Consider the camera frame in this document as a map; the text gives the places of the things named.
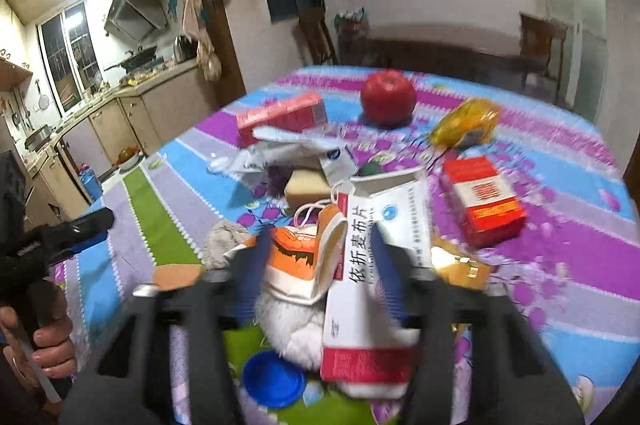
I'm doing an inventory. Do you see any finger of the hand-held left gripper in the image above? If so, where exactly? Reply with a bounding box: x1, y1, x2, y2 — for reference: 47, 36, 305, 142
42, 207, 116, 266

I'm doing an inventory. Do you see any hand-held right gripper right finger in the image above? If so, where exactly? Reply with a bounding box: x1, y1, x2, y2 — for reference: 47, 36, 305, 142
371, 229, 586, 425

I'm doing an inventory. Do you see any kitchen counter cabinet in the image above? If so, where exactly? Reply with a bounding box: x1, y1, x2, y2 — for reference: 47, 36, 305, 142
25, 57, 221, 216

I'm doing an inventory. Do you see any hanging beige plastic bag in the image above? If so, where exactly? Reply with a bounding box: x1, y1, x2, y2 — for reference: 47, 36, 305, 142
196, 30, 222, 82

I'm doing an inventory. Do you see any wooden chair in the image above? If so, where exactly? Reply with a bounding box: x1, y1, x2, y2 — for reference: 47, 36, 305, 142
299, 7, 338, 66
519, 12, 568, 90

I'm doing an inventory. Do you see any black wok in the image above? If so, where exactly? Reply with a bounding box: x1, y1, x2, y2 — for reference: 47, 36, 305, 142
105, 46, 160, 73

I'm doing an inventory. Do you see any steel range hood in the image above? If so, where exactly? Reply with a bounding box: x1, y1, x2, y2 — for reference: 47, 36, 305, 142
104, 0, 168, 42

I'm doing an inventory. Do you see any gold foil wrapper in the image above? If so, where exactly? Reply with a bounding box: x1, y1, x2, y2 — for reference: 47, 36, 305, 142
432, 240, 493, 291

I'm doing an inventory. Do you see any yellow sponge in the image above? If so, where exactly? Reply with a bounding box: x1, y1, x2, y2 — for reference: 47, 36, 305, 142
284, 170, 333, 208

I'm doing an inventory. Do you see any blue bucket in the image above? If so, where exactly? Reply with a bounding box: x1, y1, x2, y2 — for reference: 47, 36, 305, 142
79, 169, 104, 202

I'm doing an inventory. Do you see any crumpled white plastic bag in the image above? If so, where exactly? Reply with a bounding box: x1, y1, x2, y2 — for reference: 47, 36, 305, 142
207, 127, 331, 186

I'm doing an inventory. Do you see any red cigarette box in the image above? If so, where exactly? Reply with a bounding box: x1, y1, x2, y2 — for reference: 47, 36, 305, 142
442, 156, 529, 248

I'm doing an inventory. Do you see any hanging cloth bag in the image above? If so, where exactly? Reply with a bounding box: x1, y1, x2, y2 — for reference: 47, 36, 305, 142
182, 0, 203, 33

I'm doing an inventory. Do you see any blue bottle cap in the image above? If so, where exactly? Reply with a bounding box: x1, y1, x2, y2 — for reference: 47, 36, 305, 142
243, 350, 307, 408

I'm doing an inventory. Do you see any bowl with food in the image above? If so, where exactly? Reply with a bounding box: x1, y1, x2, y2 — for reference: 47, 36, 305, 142
112, 146, 146, 170

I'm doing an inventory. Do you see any white medicine box red end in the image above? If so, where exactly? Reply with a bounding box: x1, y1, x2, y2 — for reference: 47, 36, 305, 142
320, 169, 436, 386

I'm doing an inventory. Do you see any frosted glass door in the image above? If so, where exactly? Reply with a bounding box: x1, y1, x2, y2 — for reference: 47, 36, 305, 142
530, 0, 601, 116

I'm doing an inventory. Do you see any brown cardboard piece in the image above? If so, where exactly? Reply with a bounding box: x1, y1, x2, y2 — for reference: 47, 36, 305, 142
152, 264, 203, 288

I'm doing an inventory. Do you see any long wooden bench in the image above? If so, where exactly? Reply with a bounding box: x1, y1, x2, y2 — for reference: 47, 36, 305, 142
340, 22, 526, 78

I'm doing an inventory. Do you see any grey crumpled tissue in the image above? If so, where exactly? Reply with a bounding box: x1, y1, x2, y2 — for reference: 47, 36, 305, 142
202, 221, 253, 271

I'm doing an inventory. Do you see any red apple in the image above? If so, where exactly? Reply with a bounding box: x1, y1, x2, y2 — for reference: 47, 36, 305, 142
361, 71, 417, 128

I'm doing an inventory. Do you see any red rectangular carton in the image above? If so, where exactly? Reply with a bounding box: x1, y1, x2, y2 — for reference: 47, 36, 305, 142
236, 92, 328, 148

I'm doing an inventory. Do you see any person's left hand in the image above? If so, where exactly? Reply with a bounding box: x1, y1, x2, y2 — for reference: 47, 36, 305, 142
0, 285, 78, 378

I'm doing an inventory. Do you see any yellow crumpled plastic wrapper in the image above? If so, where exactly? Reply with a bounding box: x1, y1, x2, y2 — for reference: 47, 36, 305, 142
431, 97, 501, 149

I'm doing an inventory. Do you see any purple leaf print tablecloth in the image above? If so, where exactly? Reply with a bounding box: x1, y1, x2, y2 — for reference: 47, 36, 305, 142
60, 65, 631, 425

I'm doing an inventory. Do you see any plastic bag with clutter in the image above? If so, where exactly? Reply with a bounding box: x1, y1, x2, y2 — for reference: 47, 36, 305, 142
334, 7, 370, 36

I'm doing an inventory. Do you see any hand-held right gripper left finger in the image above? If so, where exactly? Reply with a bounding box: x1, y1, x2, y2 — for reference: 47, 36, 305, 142
60, 225, 276, 425

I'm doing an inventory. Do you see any steel cooking pot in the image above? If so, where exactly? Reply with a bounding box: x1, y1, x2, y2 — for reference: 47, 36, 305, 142
174, 36, 198, 62

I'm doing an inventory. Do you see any orange white paper bag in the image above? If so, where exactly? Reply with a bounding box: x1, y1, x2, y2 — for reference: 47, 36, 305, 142
260, 205, 348, 306

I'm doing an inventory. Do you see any white packet blue logo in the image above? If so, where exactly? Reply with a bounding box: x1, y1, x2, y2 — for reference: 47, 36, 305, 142
320, 144, 358, 186

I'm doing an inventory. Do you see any kitchen window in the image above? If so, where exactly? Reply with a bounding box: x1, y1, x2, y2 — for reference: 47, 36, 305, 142
37, 0, 103, 113

